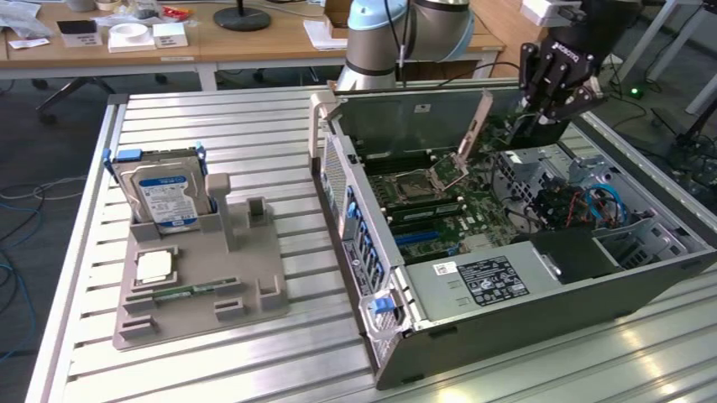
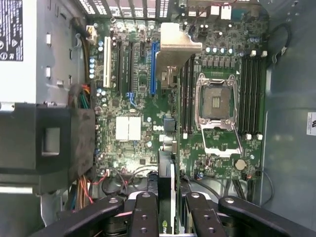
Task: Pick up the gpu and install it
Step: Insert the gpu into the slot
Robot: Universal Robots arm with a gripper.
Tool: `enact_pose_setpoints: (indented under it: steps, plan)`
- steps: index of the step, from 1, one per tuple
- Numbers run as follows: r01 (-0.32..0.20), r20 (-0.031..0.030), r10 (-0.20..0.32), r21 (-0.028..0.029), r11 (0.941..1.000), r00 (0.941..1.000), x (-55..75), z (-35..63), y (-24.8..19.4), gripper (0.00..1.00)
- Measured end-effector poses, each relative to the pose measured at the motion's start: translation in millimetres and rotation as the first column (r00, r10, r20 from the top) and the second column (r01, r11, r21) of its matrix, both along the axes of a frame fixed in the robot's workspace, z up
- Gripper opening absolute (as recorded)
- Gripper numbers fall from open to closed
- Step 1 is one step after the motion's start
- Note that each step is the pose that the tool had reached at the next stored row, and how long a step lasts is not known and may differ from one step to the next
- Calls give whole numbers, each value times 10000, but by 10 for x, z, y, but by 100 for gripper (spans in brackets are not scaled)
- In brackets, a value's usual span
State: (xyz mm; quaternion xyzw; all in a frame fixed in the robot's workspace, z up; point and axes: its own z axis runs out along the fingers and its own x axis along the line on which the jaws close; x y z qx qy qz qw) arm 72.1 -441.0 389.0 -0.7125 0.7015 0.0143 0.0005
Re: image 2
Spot white expansion slot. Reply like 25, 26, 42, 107
103, 36, 112, 89

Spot black plastic duct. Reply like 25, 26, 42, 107
0, 102, 97, 196

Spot long black expansion slot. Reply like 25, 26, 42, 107
126, 40, 135, 94
116, 40, 123, 92

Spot black sleeved wire bundle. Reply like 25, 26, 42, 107
72, 16, 92, 84

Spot metal socket cover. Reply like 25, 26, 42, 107
201, 122, 244, 158

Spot CPU socket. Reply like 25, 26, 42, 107
195, 73, 240, 127

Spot black RAM slot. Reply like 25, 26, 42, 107
240, 50, 246, 140
188, 55, 193, 135
252, 50, 258, 140
180, 55, 185, 135
257, 50, 264, 140
246, 50, 252, 140
192, 54, 197, 135

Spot white power connector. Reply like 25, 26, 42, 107
86, 24, 99, 44

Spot blue expansion slot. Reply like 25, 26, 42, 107
149, 41, 158, 97

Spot grey power supply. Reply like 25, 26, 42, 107
0, 0, 87, 105

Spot white case sticker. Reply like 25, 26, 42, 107
307, 111, 316, 136

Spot coloured power supply wires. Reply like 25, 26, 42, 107
66, 83, 96, 213

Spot green motherboard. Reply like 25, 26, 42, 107
85, 14, 270, 182

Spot silver chipset heatsink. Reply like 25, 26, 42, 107
115, 116, 142, 142

